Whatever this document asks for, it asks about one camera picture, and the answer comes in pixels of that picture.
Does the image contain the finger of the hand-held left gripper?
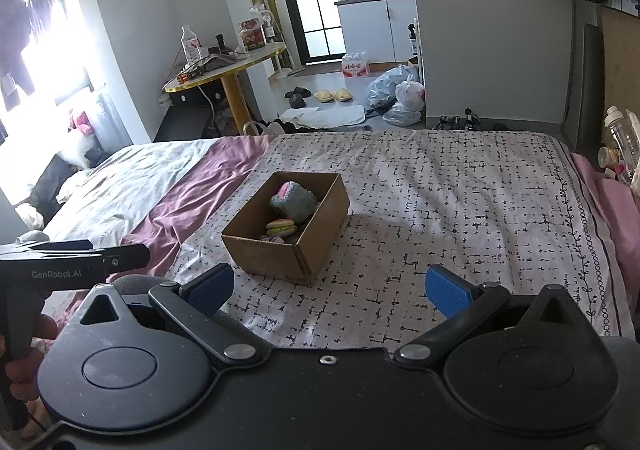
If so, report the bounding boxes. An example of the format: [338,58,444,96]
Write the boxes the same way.
[104,244,151,277]

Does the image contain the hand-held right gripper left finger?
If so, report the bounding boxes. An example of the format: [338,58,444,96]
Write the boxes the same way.
[75,263,271,373]

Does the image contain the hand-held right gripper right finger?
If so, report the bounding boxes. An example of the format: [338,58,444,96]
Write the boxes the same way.
[392,265,586,371]

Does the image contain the burger plush toy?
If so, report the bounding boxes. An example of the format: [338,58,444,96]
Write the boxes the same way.
[265,219,299,238]

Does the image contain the grey plush toy pink ears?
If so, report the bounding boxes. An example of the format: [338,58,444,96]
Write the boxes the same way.
[269,181,319,223]

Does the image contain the brown cardboard box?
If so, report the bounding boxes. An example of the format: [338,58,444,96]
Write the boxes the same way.
[221,171,351,287]

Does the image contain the person's left hand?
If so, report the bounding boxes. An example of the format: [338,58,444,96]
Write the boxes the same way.
[0,316,59,436]

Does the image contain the pale grey bed sheet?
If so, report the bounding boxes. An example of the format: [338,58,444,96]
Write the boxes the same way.
[45,137,218,243]

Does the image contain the mauve bed sheet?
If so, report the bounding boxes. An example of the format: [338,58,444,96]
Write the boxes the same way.
[47,134,278,321]

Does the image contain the white black printed blanket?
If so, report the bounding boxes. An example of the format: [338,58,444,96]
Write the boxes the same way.
[172,130,623,351]

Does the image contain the white pillow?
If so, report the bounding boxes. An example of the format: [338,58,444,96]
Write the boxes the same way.
[55,133,108,171]

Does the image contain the black dotted box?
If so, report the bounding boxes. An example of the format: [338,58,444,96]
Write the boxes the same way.
[170,88,224,106]

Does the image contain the clear plastic bag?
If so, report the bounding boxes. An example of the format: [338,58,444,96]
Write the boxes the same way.
[382,104,422,126]

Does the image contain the black clothes on floor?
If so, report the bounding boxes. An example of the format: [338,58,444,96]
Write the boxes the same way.
[265,119,321,133]

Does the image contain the pink bed sheet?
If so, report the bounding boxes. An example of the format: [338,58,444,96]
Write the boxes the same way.
[570,153,640,326]

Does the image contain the round gold-edged table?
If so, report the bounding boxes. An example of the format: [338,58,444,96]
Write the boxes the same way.
[162,43,287,136]

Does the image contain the white plastic bag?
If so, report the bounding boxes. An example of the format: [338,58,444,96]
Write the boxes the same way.
[395,75,426,111]

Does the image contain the small baby bottle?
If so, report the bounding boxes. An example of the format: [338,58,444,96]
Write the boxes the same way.
[597,146,621,171]

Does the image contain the white floor mat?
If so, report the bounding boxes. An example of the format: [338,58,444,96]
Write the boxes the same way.
[279,105,366,131]

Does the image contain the grey plastic bag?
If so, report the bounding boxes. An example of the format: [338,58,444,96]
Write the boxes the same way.
[366,64,420,108]

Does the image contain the water bottle red label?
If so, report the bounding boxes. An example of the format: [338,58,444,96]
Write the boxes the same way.
[181,25,203,64]

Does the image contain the dark cloth on table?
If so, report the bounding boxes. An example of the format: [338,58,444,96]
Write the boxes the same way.
[200,48,251,74]

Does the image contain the clear plastic bottle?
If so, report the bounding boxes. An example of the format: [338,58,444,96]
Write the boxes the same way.
[602,106,640,171]

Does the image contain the pack of water bottles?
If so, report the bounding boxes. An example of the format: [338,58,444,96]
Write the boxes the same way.
[341,52,372,80]

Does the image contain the black leaning board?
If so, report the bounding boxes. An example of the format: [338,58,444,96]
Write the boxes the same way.
[560,23,608,153]

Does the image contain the dark clothes at window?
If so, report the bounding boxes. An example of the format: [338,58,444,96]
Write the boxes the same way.
[0,0,76,111]

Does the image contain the red labelled jar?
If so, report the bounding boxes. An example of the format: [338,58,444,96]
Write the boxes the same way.
[239,18,266,52]

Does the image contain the white kitchen cabinet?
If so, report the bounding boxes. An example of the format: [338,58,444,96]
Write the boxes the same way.
[336,0,418,65]

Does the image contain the wooden board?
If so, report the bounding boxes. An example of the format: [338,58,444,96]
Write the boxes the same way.
[600,5,640,131]

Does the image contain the white hanging cable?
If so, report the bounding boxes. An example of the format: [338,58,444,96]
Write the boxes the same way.
[197,83,221,131]

